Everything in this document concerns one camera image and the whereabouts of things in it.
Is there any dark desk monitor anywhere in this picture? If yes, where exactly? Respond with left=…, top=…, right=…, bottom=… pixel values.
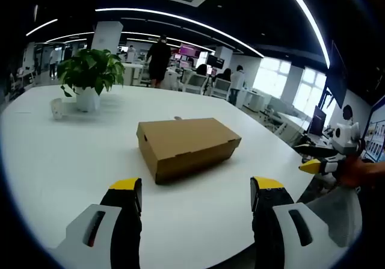
left=309, top=105, right=327, bottom=137

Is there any white office chair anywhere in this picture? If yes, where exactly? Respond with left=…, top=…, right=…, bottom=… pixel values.
left=210, top=78, right=232, bottom=99
left=183, top=72, right=209, bottom=95

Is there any white pillar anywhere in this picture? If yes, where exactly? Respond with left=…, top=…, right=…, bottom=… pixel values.
left=91, top=21, right=123, bottom=55

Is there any brown cardboard shoe box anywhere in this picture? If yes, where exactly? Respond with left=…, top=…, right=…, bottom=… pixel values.
left=136, top=117, right=242, bottom=185

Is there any white plant pot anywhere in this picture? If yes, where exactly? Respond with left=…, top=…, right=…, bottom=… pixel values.
left=75, top=85, right=101, bottom=113

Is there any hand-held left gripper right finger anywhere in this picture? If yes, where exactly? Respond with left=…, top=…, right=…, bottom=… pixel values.
left=250, top=176, right=350, bottom=269

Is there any grey chair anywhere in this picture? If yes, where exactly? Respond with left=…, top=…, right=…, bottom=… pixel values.
left=296, top=186, right=363, bottom=249

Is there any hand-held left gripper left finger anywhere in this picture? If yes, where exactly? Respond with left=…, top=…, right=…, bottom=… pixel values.
left=51, top=177, right=143, bottom=269

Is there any person's right hand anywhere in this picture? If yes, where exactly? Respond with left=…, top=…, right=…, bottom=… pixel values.
left=338, top=155, right=385, bottom=188

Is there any green potted plant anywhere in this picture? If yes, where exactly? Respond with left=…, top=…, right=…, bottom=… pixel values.
left=57, top=48, right=126, bottom=97

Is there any wall poster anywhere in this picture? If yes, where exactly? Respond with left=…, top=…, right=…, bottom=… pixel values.
left=359, top=96, right=385, bottom=163

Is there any pink lit monitor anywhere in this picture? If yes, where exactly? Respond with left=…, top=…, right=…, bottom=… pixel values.
left=178, top=43, right=201, bottom=60

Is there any small white device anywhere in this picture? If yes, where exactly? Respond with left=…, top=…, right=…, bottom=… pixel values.
left=49, top=97, right=65, bottom=120

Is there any wall-mounted dark screen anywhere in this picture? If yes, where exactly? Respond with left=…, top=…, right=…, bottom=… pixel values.
left=324, top=40, right=350, bottom=109

